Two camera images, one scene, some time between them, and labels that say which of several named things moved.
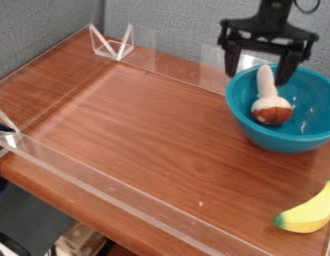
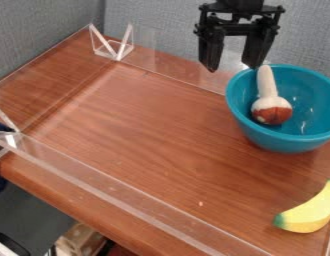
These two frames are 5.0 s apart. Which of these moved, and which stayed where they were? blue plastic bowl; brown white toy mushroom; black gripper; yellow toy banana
Moved: black gripper
Stayed: brown white toy mushroom; blue plastic bowl; yellow toy banana
